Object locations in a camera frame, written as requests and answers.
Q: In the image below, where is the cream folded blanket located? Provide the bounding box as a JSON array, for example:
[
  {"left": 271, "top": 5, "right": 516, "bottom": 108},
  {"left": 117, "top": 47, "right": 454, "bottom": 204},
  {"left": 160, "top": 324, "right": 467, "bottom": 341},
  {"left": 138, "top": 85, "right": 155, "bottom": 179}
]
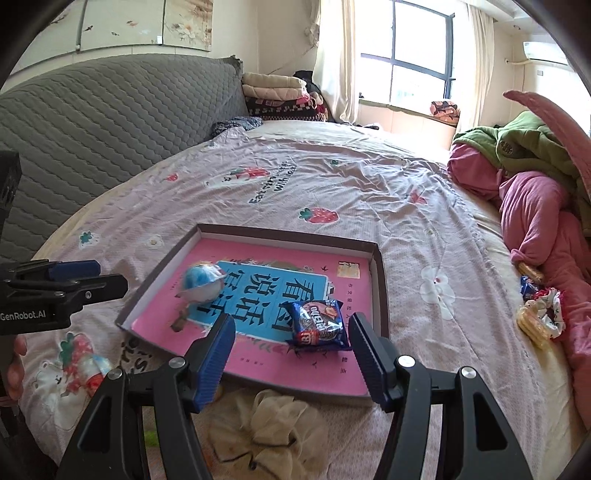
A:
[{"left": 241, "top": 71, "right": 308, "bottom": 92}]

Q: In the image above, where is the patterned folded blanket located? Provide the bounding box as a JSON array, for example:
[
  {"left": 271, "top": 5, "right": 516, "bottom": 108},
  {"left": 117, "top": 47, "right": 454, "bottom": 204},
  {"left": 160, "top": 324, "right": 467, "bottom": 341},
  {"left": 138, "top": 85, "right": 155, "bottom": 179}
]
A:
[{"left": 429, "top": 99, "right": 461, "bottom": 123}]

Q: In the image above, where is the blue cookie packet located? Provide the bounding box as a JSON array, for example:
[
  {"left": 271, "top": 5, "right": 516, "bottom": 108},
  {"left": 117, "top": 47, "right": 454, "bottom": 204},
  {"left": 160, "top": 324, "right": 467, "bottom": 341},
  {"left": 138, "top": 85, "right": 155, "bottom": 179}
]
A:
[{"left": 283, "top": 299, "right": 352, "bottom": 354}]

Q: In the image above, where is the floral wall painting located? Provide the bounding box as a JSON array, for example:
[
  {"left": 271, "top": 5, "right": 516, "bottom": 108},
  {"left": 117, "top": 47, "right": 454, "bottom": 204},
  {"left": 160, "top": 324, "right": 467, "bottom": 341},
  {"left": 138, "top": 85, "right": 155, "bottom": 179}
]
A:
[{"left": 9, "top": 0, "right": 215, "bottom": 77}]

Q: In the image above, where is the pink folded blanket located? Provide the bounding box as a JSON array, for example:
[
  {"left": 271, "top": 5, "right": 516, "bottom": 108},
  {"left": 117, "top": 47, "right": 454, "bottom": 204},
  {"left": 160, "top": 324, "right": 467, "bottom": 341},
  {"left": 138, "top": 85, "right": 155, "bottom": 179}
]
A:
[{"left": 243, "top": 88, "right": 324, "bottom": 104}]

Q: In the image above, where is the blue and white lollipop toy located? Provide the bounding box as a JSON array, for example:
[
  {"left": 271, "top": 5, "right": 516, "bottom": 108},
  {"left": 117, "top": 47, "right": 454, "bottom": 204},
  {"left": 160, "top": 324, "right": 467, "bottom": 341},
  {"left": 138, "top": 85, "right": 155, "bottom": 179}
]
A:
[{"left": 170, "top": 261, "right": 227, "bottom": 333}]

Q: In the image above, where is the pink and blue book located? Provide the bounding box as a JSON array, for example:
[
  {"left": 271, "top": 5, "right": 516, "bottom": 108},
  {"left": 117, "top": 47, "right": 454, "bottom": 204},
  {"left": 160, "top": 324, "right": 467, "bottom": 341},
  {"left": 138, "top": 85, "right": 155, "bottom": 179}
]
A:
[{"left": 131, "top": 237, "right": 376, "bottom": 398}]

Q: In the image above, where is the grey quilted headboard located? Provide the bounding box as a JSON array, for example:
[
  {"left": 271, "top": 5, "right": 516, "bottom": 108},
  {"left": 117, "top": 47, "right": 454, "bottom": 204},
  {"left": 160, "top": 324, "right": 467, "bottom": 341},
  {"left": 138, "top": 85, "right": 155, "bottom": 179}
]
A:
[{"left": 0, "top": 54, "right": 245, "bottom": 278}]

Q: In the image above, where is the beige mesh scrunchie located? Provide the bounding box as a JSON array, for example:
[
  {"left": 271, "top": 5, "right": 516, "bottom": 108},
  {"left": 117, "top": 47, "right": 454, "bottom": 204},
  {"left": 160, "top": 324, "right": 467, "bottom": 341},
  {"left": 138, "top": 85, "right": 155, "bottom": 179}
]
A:
[{"left": 205, "top": 389, "right": 329, "bottom": 472}]

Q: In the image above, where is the cream curtain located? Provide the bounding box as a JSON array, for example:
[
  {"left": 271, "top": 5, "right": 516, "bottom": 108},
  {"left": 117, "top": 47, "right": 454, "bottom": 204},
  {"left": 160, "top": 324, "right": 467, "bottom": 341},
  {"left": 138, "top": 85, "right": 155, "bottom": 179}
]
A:
[
  {"left": 314, "top": 0, "right": 366, "bottom": 124},
  {"left": 450, "top": 0, "right": 497, "bottom": 153}
]

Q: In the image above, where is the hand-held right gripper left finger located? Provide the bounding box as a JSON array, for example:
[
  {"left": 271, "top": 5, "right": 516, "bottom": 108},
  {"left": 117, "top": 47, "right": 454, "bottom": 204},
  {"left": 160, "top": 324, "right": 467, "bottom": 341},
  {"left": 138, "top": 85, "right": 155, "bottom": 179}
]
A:
[{"left": 54, "top": 315, "right": 237, "bottom": 480}]

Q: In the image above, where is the white window seat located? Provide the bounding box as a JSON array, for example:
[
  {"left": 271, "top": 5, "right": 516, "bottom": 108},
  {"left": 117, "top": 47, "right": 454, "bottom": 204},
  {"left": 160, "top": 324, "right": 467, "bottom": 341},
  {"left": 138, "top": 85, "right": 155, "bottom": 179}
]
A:
[{"left": 356, "top": 99, "right": 458, "bottom": 151}]

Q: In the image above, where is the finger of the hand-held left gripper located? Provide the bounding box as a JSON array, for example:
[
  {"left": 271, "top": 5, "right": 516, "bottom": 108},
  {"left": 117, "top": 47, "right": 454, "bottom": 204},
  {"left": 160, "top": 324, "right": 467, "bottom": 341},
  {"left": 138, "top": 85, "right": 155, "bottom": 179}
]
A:
[
  {"left": 0, "top": 274, "right": 129, "bottom": 319},
  {"left": 0, "top": 260, "right": 101, "bottom": 283}
]

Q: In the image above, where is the green fleece garment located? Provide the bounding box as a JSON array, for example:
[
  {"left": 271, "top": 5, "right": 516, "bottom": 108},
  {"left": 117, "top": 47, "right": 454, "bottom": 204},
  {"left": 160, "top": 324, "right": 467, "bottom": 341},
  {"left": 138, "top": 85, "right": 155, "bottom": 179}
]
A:
[{"left": 455, "top": 112, "right": 591, "bottom": 217}]

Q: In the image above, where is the pink quilted cover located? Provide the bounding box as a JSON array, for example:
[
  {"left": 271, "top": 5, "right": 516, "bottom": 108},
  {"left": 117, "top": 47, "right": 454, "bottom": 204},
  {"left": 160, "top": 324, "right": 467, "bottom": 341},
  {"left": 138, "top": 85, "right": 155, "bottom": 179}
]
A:
[{"left": 503, "top": 90, "right": 591, "bottom": 185}]

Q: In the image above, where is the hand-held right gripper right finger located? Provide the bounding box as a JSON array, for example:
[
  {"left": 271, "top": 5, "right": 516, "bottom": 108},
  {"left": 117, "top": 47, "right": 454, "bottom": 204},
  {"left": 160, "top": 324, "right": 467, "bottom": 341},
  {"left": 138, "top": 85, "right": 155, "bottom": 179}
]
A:
[{"left": 347, "top": 312, "right": 536, "bottom": 480}]

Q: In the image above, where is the pink cardboard box lid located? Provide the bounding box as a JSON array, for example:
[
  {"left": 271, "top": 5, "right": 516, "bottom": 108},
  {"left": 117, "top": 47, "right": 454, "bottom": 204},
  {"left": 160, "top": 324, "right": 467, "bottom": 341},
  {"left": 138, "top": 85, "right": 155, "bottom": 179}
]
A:
[{"left": 115, "top": 223, "right": 391, "bottom": 408}]

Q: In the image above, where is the white air conditioner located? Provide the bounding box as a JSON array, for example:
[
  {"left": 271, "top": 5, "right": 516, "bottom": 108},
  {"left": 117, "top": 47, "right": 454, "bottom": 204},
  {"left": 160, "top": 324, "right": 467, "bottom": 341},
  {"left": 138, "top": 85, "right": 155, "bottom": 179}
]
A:
[{"left": 523, "top": 41, "right": 571, "bottom": 66}]

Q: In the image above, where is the black framed window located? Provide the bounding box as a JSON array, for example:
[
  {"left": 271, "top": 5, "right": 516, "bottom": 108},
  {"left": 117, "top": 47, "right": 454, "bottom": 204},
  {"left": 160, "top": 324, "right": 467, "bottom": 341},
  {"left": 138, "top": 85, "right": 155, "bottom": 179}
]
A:
[{"left": 359, "top": 0, "right": 456, "bottom": 110}]

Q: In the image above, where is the black garment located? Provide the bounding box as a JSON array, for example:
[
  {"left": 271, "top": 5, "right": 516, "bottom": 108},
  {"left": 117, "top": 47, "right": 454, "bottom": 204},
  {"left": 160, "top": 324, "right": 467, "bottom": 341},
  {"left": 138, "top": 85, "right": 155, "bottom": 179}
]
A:
[{"left": 293, "top": 70, "right": 334, "bottom": 112}]

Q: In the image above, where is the person's left hand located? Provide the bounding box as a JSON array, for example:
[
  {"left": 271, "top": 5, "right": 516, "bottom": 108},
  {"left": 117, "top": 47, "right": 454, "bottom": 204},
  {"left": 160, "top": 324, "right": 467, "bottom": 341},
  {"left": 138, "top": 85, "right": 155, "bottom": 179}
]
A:
[{"left": 6, "top": 335, "right": 29, "bottom": 403}]

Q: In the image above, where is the dark checkered folded blanket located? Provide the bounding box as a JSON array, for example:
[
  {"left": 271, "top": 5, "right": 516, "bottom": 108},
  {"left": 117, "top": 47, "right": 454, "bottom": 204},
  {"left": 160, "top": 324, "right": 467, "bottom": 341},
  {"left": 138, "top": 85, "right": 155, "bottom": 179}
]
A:
[{"left": 245, "top": 96, "right": 330, "bottom": 123}]

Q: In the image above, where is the blue grey knitted cloth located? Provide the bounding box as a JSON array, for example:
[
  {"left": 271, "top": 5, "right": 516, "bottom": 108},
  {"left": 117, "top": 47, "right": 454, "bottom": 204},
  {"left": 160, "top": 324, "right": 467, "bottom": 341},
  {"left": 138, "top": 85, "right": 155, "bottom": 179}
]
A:
[{"left": 211, "top": 115, "right": 263, "bottom": 138}]

